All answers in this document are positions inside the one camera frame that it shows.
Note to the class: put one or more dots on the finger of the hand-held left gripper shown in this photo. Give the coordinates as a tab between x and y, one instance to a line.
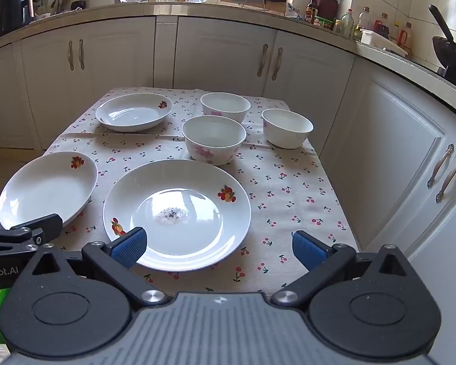
26	232

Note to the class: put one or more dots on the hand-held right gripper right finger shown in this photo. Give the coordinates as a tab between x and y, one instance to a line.
307	251

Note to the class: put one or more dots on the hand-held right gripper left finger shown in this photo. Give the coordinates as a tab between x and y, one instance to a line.
131	245

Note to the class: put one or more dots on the white plate one fruit decal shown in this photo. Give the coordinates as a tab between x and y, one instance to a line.
47	190
134	111

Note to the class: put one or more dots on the large white plate fruit decals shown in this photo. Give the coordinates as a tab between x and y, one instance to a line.
176	205

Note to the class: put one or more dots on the white bowl pink flowers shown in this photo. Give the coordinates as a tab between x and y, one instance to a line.
225	104
214	140
287	129

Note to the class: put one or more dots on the cherry print tablecloth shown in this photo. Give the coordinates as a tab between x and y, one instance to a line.
281	197

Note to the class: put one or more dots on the white kitchen cabinet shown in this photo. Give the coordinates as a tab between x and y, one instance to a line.
220	53
395	152

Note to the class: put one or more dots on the small black bowl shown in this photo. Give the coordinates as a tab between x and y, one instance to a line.
79	5

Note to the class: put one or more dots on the white plastic tray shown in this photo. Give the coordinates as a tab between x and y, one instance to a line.
380	42

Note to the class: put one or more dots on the small jar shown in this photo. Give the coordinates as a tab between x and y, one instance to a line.
337	26

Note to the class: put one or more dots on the clear glass bottle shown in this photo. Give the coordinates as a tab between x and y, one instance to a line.
347	22

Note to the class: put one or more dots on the orange oil bottle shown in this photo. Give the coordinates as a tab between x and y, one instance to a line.
404	37

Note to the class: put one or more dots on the small condiment bottle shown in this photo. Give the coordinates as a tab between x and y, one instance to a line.
394	31

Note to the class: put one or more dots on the red label bottle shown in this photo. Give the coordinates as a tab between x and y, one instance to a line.
382	26

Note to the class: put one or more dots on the yellow liquid bottle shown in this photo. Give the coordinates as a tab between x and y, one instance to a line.
364	19

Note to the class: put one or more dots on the black wok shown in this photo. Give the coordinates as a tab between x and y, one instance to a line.
450	59

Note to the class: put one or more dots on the dark sauce bottle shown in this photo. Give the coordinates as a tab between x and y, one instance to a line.
311	9

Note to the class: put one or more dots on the dark red knife block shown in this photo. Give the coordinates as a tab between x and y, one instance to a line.
328	7

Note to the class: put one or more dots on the kitchen countertop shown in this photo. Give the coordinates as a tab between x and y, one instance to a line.
212	9

